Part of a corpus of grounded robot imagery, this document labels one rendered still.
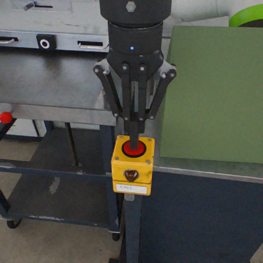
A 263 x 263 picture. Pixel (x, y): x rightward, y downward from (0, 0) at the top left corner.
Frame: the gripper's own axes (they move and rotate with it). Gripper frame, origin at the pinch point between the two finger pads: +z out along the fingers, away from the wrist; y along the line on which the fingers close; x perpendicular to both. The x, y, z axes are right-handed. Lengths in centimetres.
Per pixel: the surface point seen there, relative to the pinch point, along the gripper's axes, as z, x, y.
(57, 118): 14.2, -18.8, 24.5
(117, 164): 5.1, 4.2, 2.8
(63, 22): -1, -53, 31
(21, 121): 75, -85, 86
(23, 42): 6, -51, 48
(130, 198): 18.9, 2.2, 0.6
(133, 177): 7.0, 5.4, -0.5
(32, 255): 94, -10, 51
